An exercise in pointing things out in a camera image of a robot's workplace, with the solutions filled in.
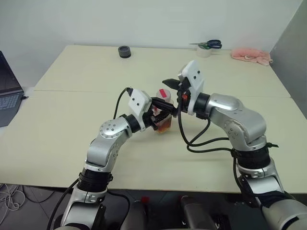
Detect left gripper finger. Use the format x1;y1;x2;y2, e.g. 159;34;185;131
150;96;179;117
153;112;174;126

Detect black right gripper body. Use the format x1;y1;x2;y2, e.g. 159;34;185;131
176;78;192;114

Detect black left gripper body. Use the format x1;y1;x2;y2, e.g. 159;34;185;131
143;103;161;132

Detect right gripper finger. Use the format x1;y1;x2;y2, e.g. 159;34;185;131
162;78;180;90

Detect clear bottle with red drink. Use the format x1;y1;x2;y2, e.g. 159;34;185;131
151;88;175;134

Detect bottle cap with red tape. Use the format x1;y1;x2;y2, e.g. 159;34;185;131
155;88;172;100

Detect white tape roll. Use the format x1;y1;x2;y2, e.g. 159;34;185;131
196;45;212;58

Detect black round lid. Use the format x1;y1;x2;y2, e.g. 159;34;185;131
118;45;132;59

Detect pink cloth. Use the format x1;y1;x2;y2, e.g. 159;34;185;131
231;47;274;66

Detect dark rounded shape red mark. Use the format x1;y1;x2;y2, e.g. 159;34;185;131
129;196;151;230

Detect dark grey rounded shape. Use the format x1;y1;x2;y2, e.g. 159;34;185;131
179;195;216;230

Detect dark grey laptop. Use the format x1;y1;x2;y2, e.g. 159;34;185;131
0;50;26;127

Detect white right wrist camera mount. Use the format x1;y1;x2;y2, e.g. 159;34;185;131
177;59;206;116

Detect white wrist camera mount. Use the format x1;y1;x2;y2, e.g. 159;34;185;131
177;59;206;116
128;89;153;131

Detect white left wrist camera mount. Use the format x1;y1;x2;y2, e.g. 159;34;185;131
128;89;153;131

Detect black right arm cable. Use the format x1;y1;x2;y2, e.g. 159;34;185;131
176;89;256;209

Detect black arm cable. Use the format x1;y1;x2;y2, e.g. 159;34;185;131
47;87;134;230
176;89;256;209

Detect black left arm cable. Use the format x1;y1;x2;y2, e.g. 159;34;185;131
47;87;134;230

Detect blue handled scissors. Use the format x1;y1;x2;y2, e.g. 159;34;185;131
189;39;223;50

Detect white floor cables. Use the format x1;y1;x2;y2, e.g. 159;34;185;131
0;184;24;210

